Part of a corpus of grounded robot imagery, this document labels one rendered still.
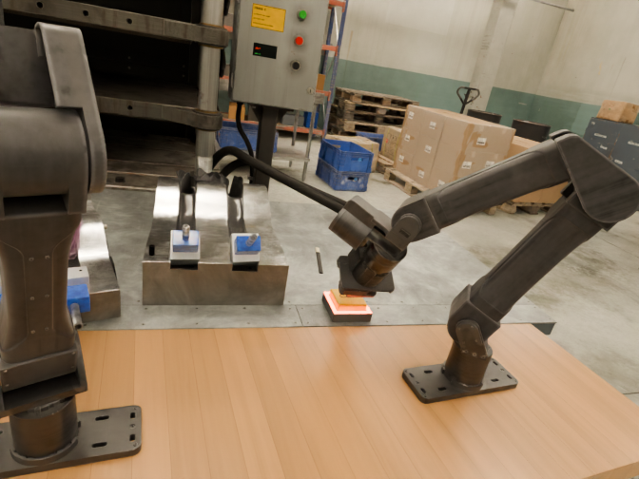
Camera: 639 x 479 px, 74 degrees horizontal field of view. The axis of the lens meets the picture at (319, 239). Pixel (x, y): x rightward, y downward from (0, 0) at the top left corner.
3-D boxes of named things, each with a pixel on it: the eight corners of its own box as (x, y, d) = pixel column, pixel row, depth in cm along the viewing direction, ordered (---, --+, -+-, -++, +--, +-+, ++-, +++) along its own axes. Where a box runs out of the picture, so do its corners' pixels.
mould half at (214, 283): (282, 305, 85) (292, 243, 79) (142, 305, 77) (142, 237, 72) (253, 213, 128) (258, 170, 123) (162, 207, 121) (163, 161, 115)
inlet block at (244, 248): (269, 252, 71) (267, 220, 72) (239, 253, 69) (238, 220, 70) (256, 264, 83) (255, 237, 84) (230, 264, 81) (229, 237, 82)
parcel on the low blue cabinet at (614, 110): (634, 124, 635) (643, 105, 624) (617, 122, 625) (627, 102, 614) (609, 120, 672) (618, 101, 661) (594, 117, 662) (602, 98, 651)
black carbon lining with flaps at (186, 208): (253, 259, 85) (258, 215, 82) (167, 257, 81) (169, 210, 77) (238, 201, 116) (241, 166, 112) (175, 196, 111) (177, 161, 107)
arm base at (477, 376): (411, 335, 69) (435, 363, 63) (505, 325, 76) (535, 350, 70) (399, 373, 72) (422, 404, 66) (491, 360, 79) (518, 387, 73)
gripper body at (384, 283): (335, 259, 79) (349, 239, 73) (385, 263, 82) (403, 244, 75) (338, 292, 75) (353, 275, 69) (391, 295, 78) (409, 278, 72)
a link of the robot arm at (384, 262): (349, 258, 72) (364, 238, 66) (366, 237, 75) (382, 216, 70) (381, 283, 71) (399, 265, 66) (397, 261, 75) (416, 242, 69)
